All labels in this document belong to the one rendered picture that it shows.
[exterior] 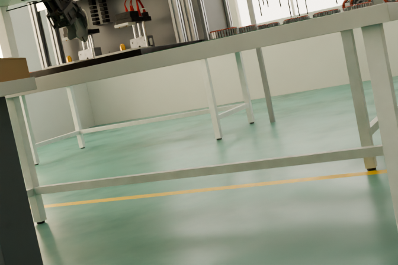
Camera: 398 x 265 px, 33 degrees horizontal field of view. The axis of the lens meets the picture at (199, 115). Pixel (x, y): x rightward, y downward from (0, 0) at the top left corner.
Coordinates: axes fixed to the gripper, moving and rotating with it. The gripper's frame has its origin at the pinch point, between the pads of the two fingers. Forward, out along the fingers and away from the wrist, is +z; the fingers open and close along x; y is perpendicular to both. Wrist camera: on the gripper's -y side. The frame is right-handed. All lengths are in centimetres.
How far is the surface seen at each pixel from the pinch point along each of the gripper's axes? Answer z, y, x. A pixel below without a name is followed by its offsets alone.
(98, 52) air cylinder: 22.2, -29.0, -20.8
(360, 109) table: 115, -90, 53
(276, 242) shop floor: 90, 13, 40
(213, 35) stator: 23.2, -25.6, 30.6
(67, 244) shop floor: 98, 2, -66
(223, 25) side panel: 37, -58, 20
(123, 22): 9.8, -24.7, -0.5
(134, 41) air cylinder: 20.1, -27.5, -2.1
